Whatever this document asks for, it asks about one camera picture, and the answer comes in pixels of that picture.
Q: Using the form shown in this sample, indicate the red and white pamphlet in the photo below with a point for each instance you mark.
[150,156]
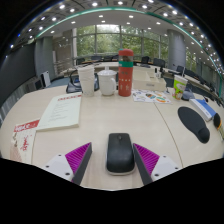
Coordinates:
[23,140]

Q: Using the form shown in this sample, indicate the black office chairs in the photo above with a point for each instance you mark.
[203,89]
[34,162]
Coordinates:
[159,62]

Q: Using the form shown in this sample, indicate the colourful leaflet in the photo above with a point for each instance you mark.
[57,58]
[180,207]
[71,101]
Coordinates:
[150,96]

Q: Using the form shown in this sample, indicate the stack of white paper cups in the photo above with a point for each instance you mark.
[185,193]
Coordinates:
[86,81]

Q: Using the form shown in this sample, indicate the curved conference desk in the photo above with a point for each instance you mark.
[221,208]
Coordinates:
[200,83]

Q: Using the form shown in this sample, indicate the beige booklet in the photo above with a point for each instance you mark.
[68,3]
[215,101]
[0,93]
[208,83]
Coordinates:
[61,111]

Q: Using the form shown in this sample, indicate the red thermos bottle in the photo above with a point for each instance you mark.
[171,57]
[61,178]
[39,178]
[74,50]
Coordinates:
[125,76]

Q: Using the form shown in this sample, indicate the cream organizer box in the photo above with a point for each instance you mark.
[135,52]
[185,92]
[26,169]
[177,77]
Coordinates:
[150,83]

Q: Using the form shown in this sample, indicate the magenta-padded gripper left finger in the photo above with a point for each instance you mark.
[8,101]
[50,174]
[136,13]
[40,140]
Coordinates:
[57,164]

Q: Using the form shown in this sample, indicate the ceiling lights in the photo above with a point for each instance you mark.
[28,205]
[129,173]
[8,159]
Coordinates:
[94,4]

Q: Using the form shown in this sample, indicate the white lidded mug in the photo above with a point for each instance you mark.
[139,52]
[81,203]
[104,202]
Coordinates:
[106,83]

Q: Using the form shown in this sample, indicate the blue and white book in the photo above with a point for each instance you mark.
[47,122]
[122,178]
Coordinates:
[201,108]

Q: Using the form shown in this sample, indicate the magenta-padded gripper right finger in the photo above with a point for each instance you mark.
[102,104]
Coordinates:
[165,165]

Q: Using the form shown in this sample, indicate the black mouse pad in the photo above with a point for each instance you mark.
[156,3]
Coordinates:
[193,123]

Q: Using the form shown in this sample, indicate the black computer mouse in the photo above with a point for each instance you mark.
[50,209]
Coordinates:
[120,153]

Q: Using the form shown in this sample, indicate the green printed paper cup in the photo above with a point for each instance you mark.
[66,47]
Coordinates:
[179,87]

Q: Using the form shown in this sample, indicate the black and yellow microphone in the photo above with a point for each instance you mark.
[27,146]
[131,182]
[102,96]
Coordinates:
[217,120]

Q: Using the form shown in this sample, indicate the white upright floor appliance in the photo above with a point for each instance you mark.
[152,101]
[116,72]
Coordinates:
[46,79]

